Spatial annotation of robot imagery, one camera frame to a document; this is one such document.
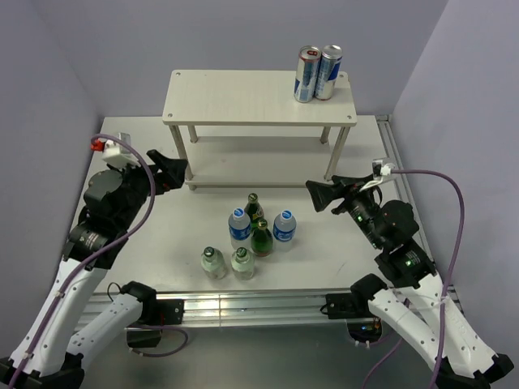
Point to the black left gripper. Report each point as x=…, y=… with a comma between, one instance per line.
x=172, y=174

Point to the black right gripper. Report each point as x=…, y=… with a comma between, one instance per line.
x=347, y=186

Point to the Pocari Sweat plastic bottle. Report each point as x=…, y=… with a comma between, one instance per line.
x=239, y=224
x=283, y=230

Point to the green glass Perrier bottle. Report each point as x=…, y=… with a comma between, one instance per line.
x=262, y=239
x=254, y=210

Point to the clear Chang soda water bottle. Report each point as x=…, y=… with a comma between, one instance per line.
x=243, y=264
x=213, y=263

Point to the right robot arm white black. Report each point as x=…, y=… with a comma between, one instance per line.
x=410, y=295

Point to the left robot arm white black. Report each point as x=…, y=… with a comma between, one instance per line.
x=53, y=354

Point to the white two-tier wooden shelf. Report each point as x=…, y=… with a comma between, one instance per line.
x=245, y=129

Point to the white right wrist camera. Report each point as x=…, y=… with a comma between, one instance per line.
x=382, y=171

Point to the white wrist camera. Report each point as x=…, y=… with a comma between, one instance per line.
x=382, y=171
x=113, y=153

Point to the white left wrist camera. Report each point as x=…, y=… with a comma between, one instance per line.
x=113, y=153

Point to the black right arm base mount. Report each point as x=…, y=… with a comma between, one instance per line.
x=361, y=324

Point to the aluminium extrusion frame rail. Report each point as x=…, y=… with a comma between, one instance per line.
x=164, y=251

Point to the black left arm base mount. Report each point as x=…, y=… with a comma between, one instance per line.
x=164, y=312

